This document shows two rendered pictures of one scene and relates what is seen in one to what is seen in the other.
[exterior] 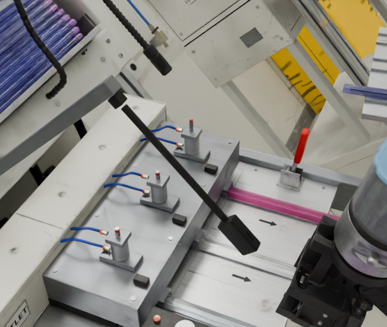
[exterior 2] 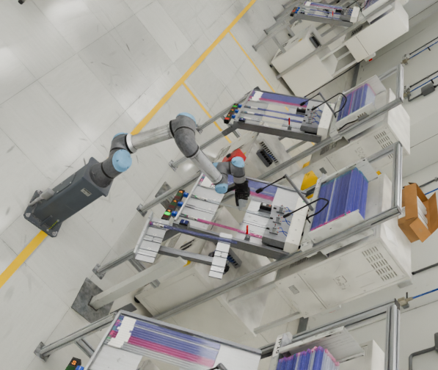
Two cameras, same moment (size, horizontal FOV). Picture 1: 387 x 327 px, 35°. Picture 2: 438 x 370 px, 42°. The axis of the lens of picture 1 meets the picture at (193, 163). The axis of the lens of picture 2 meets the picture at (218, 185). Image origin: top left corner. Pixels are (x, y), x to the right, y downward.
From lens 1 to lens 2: 3.64 m
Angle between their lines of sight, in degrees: 104
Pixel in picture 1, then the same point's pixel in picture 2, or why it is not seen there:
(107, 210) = (287, 220)
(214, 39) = not seen: outside the picture
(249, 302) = (252, 216)
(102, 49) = (307, 240)
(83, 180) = (296, 222)
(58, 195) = (298, 219)
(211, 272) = (262, 222)
